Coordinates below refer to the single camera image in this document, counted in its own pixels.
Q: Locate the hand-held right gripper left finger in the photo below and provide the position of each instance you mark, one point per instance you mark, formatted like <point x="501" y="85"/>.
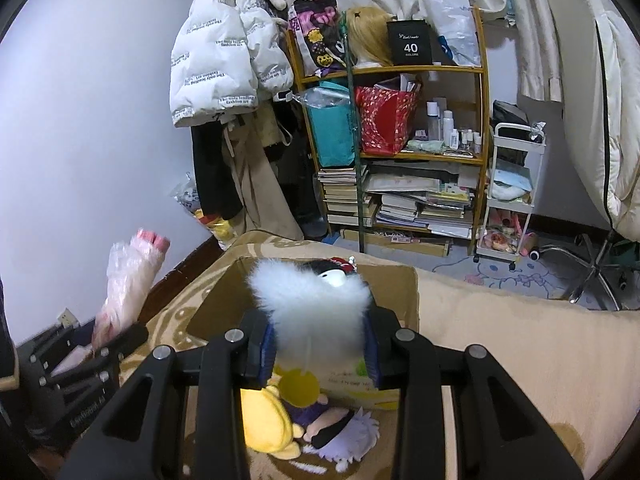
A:
<point x="262" y="360"/>

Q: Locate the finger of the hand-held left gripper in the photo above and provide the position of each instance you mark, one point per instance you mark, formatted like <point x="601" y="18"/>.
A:
<point x="110" y="355"/>
<point x="50" y="355"/>

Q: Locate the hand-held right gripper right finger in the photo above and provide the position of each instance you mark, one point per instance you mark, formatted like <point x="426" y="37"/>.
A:
<point x="375" y="360"/>

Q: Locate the pink tissue packet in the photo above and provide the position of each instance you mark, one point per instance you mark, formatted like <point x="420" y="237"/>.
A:
<point x="125" y="290"/>

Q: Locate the white fluffy plush toy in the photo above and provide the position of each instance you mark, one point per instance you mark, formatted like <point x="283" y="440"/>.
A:
<point x="310" y="310"/>

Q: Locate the cardboard box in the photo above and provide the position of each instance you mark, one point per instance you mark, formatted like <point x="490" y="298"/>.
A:
<point x="220" y="305"/>
<point x="400" y="245"/>

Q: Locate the yellow plush toy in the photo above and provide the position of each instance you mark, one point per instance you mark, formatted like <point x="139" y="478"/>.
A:
<point x="265" y="425"/>

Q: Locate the white-haired plush doll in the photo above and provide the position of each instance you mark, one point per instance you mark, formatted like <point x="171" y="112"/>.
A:
<point x="350" y="440"/>

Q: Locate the flat cardboard box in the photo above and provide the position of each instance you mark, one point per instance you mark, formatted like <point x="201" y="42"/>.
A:
<point x="400" y="245"/>

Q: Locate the plastic bag of toys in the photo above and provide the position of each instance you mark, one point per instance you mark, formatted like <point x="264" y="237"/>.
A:
<point x="220" y="227"/>

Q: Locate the pile of papers and books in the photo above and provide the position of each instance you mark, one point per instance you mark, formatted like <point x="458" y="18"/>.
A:
<point x="430" y="205"/>

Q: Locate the beige hanging trousers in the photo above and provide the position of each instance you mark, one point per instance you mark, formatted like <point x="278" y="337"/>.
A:
<point x="260" y="195"/>

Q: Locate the stack of books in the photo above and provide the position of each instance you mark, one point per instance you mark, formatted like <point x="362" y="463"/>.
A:
<point x="342" y="195"/>

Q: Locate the pastel cartoon floor rug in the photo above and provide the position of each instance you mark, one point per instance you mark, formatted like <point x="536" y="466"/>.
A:
<point x="525" y="280"/>

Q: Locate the green pole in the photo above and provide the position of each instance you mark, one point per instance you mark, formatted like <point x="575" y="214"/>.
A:
<point x="357" y="185"/>

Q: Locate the black hanging coat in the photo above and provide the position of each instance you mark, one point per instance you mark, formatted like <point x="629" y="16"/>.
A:
<point x="300" y="185"/>

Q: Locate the black hanging garment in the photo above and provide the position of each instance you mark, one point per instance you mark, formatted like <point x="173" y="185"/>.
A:
<point x="215" y="175"/>

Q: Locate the teal shopping bag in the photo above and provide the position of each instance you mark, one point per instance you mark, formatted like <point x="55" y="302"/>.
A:
<point x="330" y="135"/>

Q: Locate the red patterned bag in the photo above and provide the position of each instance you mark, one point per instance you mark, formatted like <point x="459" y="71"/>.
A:
<point x="385" y="120"/>

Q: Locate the group of cosmetic bottles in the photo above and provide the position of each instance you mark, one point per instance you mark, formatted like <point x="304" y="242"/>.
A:
<point x="447" y="130"/>

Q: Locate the white trolley cart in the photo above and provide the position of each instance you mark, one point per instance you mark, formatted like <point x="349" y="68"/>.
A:
<point x="535" y="170"/>

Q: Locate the wooden shelf rack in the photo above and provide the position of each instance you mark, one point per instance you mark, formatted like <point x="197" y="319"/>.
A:
<point x="400" y="69"/>

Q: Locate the white puffer jacket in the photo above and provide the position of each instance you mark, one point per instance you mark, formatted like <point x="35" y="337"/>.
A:
<point x="215" y="60"/>

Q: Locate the black square box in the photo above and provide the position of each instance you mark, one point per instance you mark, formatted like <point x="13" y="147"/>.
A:
<point x="410" y="42"/>

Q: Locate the blonde wig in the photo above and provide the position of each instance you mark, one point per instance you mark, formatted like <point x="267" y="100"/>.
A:
<point x="370" y="35"/>

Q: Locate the purple black printed bag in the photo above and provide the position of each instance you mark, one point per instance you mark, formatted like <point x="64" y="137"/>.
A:
<point x="315" y="35"/>

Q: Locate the clear plastic bag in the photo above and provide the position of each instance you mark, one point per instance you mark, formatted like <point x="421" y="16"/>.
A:
<point x="455" y="25"/>

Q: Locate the cream padded office chair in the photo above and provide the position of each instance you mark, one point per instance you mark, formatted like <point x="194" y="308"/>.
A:
<point x="620" y="110"/>

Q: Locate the white wall socket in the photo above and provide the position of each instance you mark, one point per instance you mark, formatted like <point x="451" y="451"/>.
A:
<point x="65" y="317"/>

